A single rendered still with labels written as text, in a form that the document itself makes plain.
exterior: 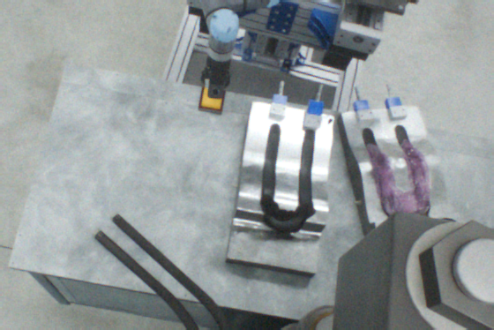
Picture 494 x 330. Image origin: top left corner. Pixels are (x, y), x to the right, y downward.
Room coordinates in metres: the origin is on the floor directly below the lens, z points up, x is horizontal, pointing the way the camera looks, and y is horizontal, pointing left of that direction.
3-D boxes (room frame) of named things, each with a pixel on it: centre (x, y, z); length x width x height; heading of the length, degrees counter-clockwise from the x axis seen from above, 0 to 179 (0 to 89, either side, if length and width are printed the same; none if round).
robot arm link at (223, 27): (0.97, -0.02, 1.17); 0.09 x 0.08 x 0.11; 22
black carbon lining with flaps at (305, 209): (0.68, -0.28, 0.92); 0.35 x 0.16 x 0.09; 178
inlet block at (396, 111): (1.01, -0.60, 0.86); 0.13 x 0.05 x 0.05; 15
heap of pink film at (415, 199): (0.74, -0.62, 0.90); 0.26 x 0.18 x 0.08; 15
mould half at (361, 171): (0.74, -0.63, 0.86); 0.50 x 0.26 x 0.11; 15
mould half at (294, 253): (0.67, -0.27, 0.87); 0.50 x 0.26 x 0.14; 178
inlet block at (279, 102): (0.94, -0.23, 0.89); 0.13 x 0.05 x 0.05; 177
